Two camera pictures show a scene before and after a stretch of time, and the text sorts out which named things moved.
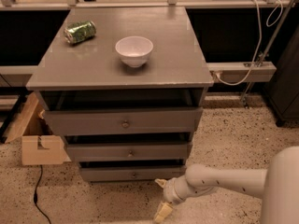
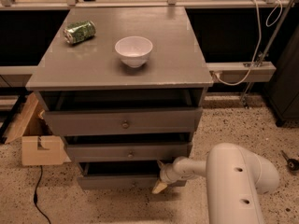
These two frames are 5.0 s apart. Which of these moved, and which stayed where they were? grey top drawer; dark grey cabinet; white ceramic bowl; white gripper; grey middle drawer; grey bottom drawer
Moved: grey bottom drawer; white gripper
Stayed: grey top drawer; grey middle drawer; white ceramic bowl; dark grey cabinet
